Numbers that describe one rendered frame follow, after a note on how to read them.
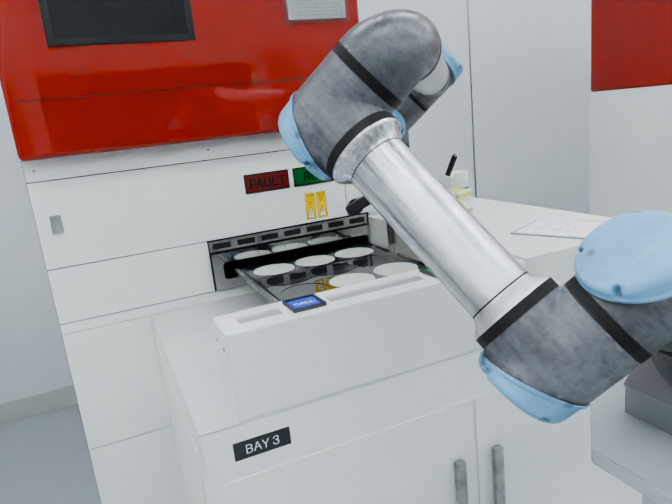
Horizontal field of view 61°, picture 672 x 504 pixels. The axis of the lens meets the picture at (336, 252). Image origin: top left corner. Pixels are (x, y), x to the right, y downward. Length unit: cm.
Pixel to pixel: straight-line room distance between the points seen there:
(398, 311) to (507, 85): 295
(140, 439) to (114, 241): 51
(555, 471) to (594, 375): 65
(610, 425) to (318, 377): 41
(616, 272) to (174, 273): 106
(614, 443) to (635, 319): 22
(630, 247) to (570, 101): 350
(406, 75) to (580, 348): 39
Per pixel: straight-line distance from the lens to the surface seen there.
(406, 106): 114
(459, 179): 157
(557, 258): 112
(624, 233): 67
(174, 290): 145
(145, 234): 142
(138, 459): 160
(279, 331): 85
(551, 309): 66
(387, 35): 75
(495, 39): 374
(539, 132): 395
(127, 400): 153
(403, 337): 95
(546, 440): 124
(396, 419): 100
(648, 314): 65
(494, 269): 68
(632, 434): 84
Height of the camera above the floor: 125
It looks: 14 degrees down
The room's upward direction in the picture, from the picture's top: 6 degrees counter-clockwise
